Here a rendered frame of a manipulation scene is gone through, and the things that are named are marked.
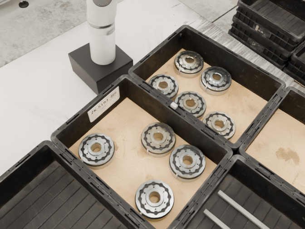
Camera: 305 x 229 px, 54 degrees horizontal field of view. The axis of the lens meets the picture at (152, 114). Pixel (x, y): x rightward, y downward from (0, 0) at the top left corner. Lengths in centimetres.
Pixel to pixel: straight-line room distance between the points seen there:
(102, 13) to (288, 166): 72
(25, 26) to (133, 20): 134
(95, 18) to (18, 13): 180
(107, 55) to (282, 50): 102
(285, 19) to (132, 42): 99
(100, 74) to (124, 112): 21
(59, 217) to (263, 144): 62
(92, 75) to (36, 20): 159
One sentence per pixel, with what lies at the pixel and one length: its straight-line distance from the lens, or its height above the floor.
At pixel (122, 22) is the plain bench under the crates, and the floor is 70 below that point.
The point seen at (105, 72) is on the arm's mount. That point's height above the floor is 79.
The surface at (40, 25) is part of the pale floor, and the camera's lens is 259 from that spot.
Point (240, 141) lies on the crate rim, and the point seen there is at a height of 93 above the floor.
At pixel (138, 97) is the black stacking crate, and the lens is 93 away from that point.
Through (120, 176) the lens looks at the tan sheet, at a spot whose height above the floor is 83.
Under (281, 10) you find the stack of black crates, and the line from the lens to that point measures 202.
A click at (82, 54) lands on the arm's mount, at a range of 117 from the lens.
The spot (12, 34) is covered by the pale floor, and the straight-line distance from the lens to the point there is 259.
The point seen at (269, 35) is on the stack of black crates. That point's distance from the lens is 179.
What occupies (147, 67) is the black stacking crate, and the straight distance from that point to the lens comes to 99.
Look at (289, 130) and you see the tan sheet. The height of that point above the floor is 83.
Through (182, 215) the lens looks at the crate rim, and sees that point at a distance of 73.
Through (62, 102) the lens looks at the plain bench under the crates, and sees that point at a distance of 117.
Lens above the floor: 164
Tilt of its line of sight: 58 degrees down
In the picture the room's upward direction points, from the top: 3 degrees clockwise
